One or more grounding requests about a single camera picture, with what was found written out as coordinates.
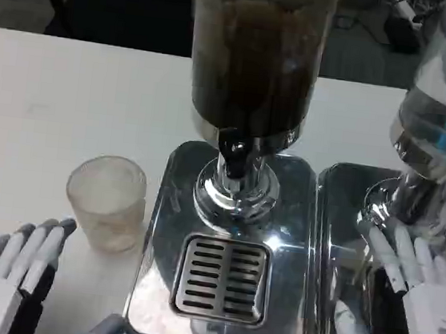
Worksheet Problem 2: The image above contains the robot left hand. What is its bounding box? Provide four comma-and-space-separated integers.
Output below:
0, 209, 137, 334

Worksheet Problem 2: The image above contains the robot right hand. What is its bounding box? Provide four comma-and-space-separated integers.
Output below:
331, 219, 446, 334

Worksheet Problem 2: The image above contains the slotted steel drip grid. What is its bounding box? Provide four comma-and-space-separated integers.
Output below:
167, 230, 274, 326

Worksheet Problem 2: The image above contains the black dispenser tap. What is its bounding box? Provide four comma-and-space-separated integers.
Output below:
213, 127, 255, 181

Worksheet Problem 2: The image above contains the black box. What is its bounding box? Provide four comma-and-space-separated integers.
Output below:
380, 12, 425, 58

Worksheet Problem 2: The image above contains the dark drink dispenser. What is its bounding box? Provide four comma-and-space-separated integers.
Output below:
164, 0, 342, 231

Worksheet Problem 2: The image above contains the white power strip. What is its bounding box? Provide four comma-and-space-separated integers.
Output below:
392, 0, 429, 25

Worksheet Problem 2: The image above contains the black office chair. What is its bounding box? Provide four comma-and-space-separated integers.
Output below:
40, 0, 199, 53

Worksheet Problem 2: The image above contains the black cable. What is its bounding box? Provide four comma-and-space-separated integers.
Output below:
334, 2, 389, 38

